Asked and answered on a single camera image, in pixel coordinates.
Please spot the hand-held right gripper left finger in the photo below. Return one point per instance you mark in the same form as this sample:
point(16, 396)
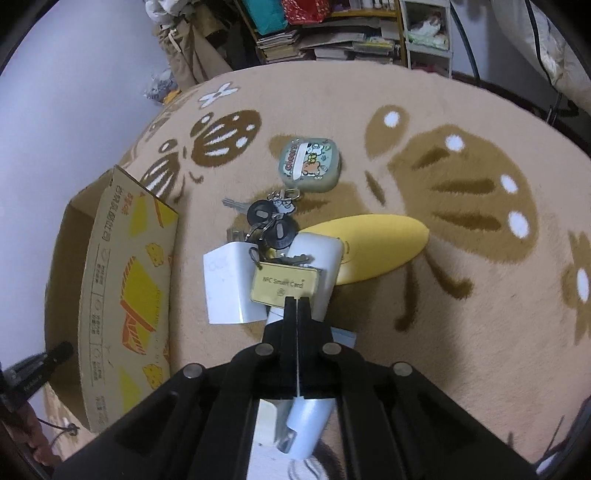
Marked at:
point(291, 332)

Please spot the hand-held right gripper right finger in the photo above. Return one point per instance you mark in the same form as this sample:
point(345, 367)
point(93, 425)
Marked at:
point(305, 332)

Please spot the key bunch with gold tag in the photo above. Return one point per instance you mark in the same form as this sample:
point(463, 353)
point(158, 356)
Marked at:
point(281, 284)

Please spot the white device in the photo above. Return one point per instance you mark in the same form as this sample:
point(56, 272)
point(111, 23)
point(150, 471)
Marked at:
point(318, 258)

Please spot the white power adapter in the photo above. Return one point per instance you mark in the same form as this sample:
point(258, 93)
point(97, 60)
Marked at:
point(228, 286)

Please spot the light blue tube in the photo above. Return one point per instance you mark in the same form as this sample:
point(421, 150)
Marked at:
point(307, 417)

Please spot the printed cardboard box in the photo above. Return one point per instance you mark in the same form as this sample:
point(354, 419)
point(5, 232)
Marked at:
point(115, 300)

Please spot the yellow oval case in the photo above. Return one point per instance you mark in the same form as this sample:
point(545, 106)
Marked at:
point(378, 244)

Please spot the beige printed blanket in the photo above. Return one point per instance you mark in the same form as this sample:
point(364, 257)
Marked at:
point(461, 323)

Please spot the small glass jar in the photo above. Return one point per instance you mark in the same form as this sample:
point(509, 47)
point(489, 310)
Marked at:
point(309, 164)

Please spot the stack of books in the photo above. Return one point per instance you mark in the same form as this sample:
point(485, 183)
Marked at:
point(281, 44)

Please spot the khaki clothes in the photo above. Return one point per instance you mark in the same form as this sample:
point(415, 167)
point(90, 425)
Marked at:
point(198, 46)

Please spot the wooden bookshelf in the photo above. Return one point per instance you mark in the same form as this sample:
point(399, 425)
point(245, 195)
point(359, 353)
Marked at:
point(341, 21)

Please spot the white drawer cart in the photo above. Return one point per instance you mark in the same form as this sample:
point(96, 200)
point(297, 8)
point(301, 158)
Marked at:
point(427, 37)

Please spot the teal bag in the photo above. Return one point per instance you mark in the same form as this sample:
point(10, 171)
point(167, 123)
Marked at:
point(263, 14)

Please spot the red patterned bag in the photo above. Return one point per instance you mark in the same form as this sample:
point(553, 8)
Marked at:
point(304, 9)

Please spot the white bedding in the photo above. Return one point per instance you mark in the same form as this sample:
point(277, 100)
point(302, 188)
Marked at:
point(545, 41)

